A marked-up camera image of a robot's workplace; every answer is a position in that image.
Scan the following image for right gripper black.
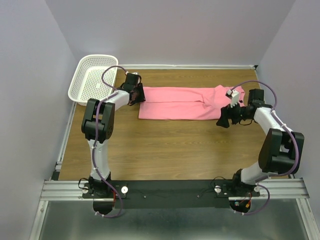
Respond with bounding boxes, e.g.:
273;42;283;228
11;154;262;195
215;99;251;128

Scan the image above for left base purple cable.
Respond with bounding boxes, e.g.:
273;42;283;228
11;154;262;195
93;184;125;219

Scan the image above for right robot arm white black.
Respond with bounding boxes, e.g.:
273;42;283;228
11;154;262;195
216;89;305;197

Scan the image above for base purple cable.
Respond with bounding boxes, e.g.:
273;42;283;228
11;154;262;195
93;184;125;219
233;183;271;216

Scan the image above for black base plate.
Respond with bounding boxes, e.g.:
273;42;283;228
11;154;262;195
81;178;260;209

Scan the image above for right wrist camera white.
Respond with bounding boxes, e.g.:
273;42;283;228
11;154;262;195
226;89;240;108

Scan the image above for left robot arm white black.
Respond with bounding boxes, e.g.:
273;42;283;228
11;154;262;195
81;72;146;198

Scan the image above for pink t shirt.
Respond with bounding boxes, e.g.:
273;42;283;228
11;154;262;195
138;85;231;121

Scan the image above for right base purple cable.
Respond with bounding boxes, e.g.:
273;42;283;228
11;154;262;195
233;183;271;216

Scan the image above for white plastic laundry basket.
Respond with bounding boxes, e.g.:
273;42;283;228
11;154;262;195
68;54;119;106

